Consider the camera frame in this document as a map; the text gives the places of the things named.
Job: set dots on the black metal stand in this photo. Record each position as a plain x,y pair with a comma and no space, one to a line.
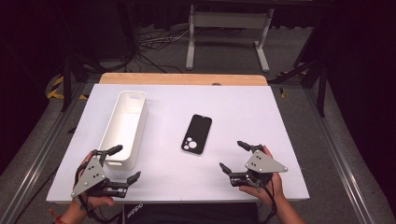
314,71

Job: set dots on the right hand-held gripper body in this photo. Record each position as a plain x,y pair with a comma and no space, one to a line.
263,164

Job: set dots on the person's left hand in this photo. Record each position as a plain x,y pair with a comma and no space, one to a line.
93,202

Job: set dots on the yellow black floor tape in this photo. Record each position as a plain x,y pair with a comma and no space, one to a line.
288,81
56,90

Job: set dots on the aluminium floor rail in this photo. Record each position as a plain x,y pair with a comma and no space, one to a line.
336,155
37,155

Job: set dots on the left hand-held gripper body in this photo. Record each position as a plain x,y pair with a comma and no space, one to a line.
90,174

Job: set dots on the person's right hand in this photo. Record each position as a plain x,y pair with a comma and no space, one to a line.
271,191

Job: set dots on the black phone case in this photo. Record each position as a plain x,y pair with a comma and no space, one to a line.
196,134

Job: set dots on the white plastic storage box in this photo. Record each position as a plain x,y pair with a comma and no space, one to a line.
124,130

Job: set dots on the person's black clothing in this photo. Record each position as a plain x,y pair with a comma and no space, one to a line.
193,214

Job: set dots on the black tripod stand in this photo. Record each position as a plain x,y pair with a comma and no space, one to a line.
74,68

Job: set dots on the white metal stand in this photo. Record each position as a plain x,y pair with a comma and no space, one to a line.
229,21

